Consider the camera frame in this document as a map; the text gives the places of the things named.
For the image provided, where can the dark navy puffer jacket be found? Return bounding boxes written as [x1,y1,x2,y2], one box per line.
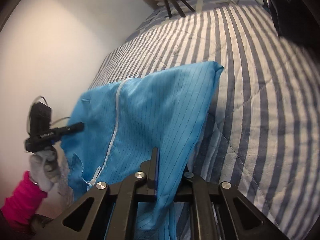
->
[267,0,319,60]

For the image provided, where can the left hand in grey glove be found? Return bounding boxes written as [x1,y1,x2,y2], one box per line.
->
[29,146,61,192]

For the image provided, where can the light blue work coat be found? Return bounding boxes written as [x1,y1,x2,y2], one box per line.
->
[61,61,223,239]

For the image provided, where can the blue white striped quilt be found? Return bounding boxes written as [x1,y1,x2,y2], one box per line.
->
[89,5,319,239]

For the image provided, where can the left forearm in pink sleeve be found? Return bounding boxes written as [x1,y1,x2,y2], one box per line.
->
[1,171,48,231]

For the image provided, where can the blue checkered bed sheet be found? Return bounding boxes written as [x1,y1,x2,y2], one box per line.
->
[126,0,263,42]

